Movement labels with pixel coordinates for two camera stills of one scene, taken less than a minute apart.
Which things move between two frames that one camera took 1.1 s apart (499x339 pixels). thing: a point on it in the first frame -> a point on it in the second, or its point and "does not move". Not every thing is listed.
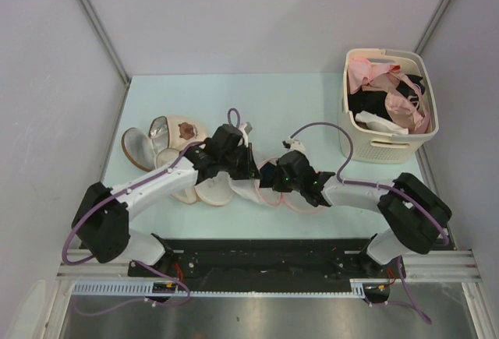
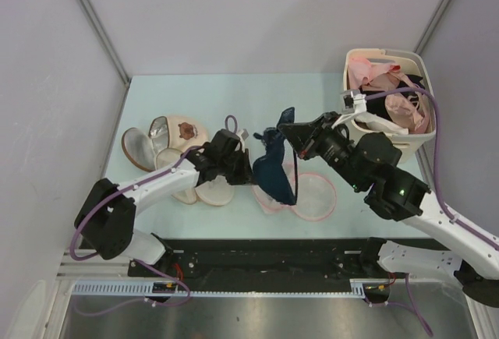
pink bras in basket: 406,104 does not move
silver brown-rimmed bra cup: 139,148 does not move
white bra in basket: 378,123 does not move
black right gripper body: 282,182 -> 329,144
